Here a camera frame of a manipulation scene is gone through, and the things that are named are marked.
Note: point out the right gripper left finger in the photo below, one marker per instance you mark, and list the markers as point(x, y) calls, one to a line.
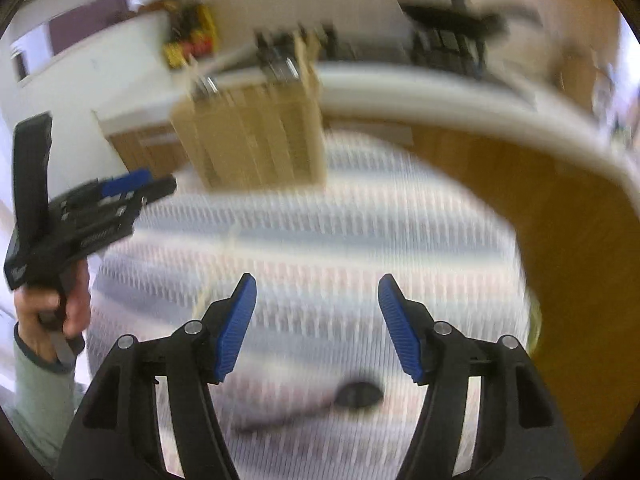
point(143, 387)

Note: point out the steel drawer handle left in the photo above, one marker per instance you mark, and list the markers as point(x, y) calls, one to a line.
point(158, 140)

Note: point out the black gas stove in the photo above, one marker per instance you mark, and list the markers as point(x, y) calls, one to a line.
point(424, 50)

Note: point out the black handled steel spoon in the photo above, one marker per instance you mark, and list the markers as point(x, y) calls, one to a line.
point(357, 396)

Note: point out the left hand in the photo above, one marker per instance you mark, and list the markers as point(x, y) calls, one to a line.
point(28, 302)

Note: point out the beige plastic utensil basket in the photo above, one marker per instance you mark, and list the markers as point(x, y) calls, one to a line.
point(258, 135)

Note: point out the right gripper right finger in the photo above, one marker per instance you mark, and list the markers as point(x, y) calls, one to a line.
point(486, 414)

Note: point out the dark soy sauce bottle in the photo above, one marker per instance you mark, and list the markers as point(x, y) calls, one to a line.
point(179, 35)

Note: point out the black wok pan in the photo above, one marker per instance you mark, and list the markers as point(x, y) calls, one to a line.
point(483, 23)

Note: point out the striped woven table mat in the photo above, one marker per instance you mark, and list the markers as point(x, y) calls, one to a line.
point(317, 255)

